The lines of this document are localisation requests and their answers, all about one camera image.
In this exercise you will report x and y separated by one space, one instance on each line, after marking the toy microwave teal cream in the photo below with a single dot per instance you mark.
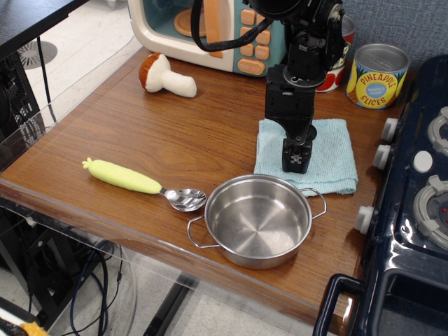
164 27

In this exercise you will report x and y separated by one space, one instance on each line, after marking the white stove knob bottom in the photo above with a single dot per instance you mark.
363 219

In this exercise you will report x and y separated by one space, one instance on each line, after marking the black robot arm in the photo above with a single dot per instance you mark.
314 43

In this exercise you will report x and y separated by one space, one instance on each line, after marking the pineapple slices can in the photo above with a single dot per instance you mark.
377 75

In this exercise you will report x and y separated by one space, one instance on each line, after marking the spoon with green handle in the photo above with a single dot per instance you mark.
185 200

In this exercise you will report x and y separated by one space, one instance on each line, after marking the tomato sauce can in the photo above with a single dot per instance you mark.
334 76

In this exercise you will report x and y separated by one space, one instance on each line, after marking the dark blue toy stove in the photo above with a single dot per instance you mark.
403 286

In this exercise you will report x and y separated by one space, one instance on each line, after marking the plush mushroom toy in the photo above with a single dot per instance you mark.
155 74

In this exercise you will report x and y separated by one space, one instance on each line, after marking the black desk left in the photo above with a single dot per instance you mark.
23 21

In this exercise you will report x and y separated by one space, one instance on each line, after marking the clear acrylic table guard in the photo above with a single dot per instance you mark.
105 113

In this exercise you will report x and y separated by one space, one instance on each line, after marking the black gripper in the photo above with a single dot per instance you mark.
289 101

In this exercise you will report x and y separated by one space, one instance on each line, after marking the stainless steel pot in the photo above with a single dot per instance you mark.
258 221

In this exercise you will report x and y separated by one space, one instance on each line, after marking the white stove knob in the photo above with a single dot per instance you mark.
389 129
381 156
363 219

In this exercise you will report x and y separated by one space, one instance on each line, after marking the light blue cloth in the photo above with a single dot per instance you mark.
332 168

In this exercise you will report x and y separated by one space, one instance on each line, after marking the white stove knob top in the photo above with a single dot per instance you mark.
389 129

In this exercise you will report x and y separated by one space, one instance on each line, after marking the white stove knob middle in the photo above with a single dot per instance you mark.
381 156

